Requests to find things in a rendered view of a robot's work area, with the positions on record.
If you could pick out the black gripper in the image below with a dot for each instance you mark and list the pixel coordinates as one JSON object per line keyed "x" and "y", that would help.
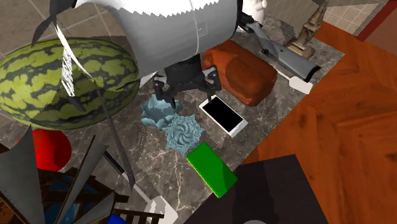
{"x": 183, "y": 74}

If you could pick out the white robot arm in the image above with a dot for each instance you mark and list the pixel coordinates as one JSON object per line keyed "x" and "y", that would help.
{"x": 180, "y": 31}

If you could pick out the white phone with black screen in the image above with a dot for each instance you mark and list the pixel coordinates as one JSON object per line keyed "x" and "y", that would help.
{"x": 225, "y": 116}

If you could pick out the light blue spiky vase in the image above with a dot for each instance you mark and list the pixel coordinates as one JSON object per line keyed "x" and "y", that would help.
{"x": 181, "y": 135}

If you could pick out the brown bread loaf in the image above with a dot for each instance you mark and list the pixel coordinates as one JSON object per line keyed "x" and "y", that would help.
{"x": 245, "y": 74}

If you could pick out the green box with yellow edge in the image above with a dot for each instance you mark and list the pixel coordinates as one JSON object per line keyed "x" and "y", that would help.
{"x": 214, "y": 170}

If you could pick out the white figure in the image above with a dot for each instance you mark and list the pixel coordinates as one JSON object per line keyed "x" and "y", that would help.
{"x": 255, "y": 9}

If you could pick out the grey and black kitchen tool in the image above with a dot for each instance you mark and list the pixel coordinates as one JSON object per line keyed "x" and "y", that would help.
{"x": 288, "y": 60}

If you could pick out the brown tower figurine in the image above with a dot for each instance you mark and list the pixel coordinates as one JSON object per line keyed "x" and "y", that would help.
{"x": 305, "y": 34}

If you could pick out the dark robot stand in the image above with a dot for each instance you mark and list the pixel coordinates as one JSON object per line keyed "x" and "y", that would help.
{"x": 273, "y": 192}

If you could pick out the green striped watermelon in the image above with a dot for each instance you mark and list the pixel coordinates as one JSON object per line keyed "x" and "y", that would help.
{"x": 37, "y": 83}

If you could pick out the blue round object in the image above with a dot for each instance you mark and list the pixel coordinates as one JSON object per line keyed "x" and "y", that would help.
{"x": 115, "y": 219}

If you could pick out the red tomato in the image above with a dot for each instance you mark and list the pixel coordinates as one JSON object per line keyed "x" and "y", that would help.
{"x": 51, "y": 152}

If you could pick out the dark wooden stand with blue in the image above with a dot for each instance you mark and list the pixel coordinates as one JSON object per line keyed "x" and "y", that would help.
{"x": 49, "y": 186}

